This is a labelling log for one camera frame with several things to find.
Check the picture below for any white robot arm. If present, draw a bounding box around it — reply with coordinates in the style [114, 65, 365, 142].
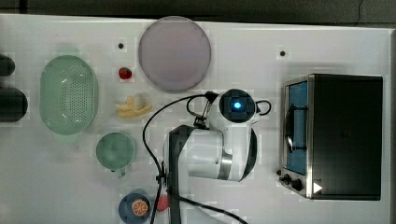
[163, 89, 260, 224]

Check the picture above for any red toy fruit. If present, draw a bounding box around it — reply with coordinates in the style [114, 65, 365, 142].
[157, 194, 169, 212]

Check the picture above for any peeled toy banana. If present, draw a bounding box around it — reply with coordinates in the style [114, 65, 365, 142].
[116, 93, 152, 119]

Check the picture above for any green perforated colander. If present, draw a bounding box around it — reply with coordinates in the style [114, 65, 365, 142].
[39, 51, 99, 143]

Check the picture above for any blue bowl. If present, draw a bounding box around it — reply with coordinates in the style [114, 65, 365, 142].
[118, 189, 151, 224]

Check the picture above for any silver toaster oven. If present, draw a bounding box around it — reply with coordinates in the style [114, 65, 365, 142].
[277, 74, 383, 201]

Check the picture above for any grey round plate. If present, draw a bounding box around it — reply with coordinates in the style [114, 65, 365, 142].
[138, 16, 211, 91]

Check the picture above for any large black pot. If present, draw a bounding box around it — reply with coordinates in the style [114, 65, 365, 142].
[0, 89, 28, 122]

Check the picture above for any small black pot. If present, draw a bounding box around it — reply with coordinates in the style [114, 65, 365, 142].
[0, 54, 15, 77]

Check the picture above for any toy orange half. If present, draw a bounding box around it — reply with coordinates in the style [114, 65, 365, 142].
[132, 199, 149, 217]

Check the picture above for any green metal mug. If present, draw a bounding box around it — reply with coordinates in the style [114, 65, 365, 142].
[95, 133, 135, 178]

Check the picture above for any red toy strawberry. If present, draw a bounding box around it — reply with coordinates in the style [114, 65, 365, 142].
[119, 67, 133, 80]

